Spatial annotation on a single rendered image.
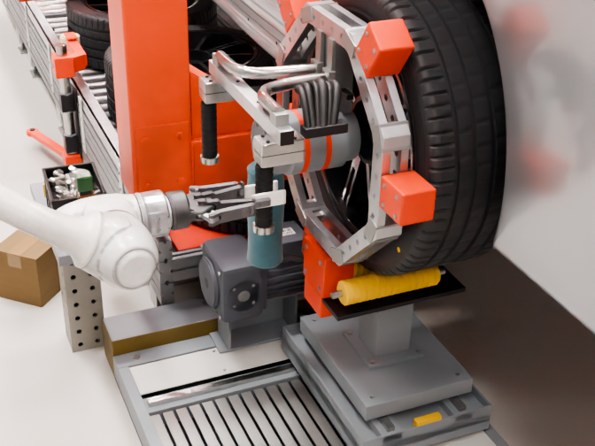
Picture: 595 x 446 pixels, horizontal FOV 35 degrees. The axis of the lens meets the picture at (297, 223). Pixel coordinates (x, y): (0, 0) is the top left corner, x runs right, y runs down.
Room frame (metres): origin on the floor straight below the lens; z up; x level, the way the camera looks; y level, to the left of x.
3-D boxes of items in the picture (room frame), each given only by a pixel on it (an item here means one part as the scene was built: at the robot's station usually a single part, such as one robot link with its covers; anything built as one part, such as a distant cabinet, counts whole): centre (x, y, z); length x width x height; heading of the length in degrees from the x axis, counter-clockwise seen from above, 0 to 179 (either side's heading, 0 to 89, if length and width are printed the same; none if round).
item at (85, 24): (4.07, 0.72, 0.39); 0.66 x 0.66 x 0.24
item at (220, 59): (1.93, 0.08, 1.03); 0.19 x 0.18 x 0.11; 114
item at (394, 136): (1.89, -0.08, 0.85); 0.54 x 0.07 x 0.54; 24
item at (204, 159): (1.95, 0.21, 0.83); 0.04 x 0.04 x 0.16
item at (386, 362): (1.96, -0.23, 0.32); 0.40 x 0.30 x 0.28; 24
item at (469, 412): (1.96, -0.23, 0.13); 0.50 x 0.36 x 0.10; 24
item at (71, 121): (3.30, 0.89, 0.30); 0.09 x 0.05 x 0.50; 24
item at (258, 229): (1.64, 0.07, 0.83); 0.04 x 0.04 x 0.16
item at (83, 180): (2.04, 0.53, 0.64); 0.04 x 0.04 x 0.04; 24
